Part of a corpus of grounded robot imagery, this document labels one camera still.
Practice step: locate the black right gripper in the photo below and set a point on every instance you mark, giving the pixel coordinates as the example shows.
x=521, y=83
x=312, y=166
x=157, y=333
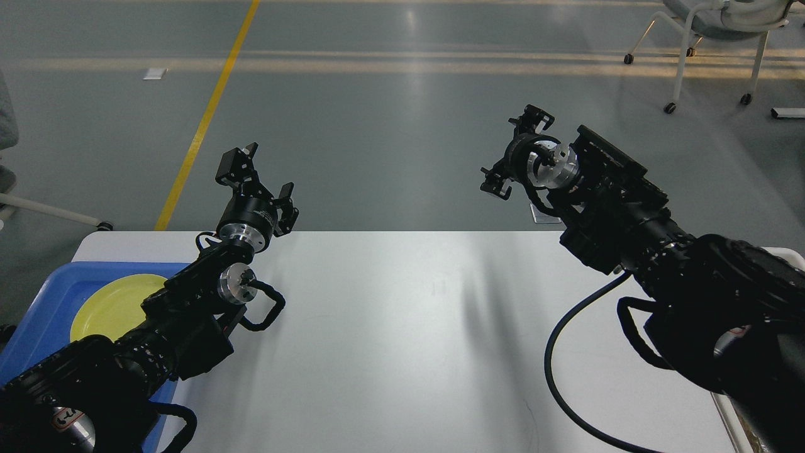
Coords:
x=523, y=156

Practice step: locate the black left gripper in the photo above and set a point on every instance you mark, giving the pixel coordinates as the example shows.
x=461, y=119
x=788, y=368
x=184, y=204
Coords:
x=253, y=215

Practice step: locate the yellow plate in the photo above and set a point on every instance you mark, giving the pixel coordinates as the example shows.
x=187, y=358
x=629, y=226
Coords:
x=115, y=308

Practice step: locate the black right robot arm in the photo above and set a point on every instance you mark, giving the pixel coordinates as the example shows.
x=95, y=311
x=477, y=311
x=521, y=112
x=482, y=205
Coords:
x=724, y=314

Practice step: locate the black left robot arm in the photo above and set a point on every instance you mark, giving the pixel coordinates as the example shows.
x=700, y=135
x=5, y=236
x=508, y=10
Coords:
x=223, y=292

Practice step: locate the floor outlet plate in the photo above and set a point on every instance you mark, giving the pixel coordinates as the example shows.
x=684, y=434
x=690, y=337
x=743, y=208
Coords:
x=155, y=74
x=540, y=218

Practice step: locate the floor outlet plate left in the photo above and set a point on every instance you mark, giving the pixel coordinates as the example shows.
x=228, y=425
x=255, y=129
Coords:
x=155, y=74

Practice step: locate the grey office chair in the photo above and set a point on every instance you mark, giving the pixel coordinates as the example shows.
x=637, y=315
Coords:
x=727, y=21

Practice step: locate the blue plastic tray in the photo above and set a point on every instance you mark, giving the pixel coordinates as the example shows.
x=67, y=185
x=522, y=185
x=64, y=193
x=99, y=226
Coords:
x=56, y=302

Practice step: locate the white chair base left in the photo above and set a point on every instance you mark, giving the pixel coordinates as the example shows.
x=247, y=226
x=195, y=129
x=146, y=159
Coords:
x=9, y=138

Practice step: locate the white object far right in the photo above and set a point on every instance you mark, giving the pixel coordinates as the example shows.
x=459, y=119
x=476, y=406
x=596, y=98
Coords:
x=788, y=113

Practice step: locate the white plastic bin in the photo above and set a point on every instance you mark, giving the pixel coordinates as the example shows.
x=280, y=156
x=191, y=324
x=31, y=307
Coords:
x=741, y=435

